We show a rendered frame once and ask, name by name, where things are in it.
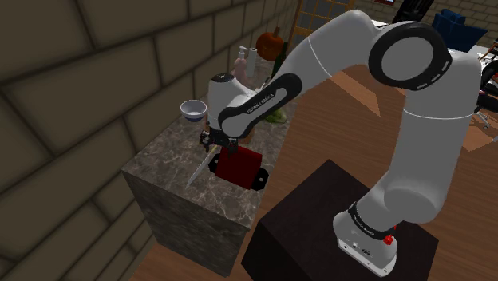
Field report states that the dark green bottle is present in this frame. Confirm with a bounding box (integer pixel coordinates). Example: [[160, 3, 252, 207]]
[[271, 40, 291, 80]]

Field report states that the pink soap dispenser bottle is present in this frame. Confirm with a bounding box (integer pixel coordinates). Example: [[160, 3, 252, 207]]
[[231, 46, 255, 93]]

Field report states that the green lettuce head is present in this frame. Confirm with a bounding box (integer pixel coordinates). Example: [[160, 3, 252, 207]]
[[263, 108, 287, 125]]

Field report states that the red box with black ends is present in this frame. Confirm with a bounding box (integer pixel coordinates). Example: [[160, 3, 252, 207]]
[[207, 145, 270, 192]]

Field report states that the silver kitchen knife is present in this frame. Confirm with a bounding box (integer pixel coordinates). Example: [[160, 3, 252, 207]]
[[185, 148, 219, 189]]

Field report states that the orange pumpkin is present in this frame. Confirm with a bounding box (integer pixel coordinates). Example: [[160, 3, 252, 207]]
[[255, 26, 287, 61]]

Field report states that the blue armchair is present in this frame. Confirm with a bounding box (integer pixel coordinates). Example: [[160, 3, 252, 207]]
[[431, 9, 489, 53]]

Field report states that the dark robot stand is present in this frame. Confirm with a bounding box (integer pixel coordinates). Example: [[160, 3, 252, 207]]
[[240, 158, 441, 281]]

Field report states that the white paper roll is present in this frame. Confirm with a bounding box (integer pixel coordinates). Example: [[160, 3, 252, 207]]
[[247, 47, 259, 78]]

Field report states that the wooden framed window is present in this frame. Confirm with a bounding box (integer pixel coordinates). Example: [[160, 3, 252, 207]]
[[289, 0, 356, 49]]

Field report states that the white bowl with blue stripe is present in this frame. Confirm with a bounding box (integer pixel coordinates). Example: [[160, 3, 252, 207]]
[[180, 99, 209, 124]]

